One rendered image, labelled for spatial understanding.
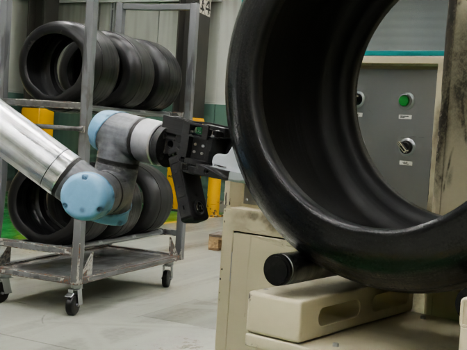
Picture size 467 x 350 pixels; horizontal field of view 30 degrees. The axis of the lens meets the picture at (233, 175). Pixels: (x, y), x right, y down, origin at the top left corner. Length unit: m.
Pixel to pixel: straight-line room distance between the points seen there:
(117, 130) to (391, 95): 0.71
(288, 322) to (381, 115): 0.86
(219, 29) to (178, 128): 10.20
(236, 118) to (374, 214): 0.31
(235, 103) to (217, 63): 10.33
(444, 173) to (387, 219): 0.14
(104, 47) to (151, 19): 7.20
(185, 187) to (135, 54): 3.92
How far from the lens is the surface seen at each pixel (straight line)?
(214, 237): 7.78
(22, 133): 1.41
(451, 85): 1.48
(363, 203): 1.41
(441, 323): 1.43
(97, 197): 1.35
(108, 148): 1.50
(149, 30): 12.16
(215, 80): 11.55
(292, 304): 1.19
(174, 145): 1.43
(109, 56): 4.99
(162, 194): 5.66
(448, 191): 1.48
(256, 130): 1.20
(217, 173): 1.35
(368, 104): 1.98
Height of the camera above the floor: 1.09
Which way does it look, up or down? 3 degrees down
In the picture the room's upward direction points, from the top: 4 degrees clockwise
